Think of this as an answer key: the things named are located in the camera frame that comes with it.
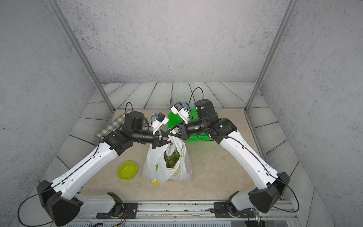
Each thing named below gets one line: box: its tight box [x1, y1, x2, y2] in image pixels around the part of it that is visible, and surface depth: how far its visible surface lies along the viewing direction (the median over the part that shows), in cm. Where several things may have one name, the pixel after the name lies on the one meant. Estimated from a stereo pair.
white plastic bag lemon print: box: [142, 129, 192, 185], surface depth 67 cm
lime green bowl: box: [117, 160, 138, 181], surface depth 86 cm
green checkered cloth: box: [96, 110, 131, 138], surface depth 111 cm
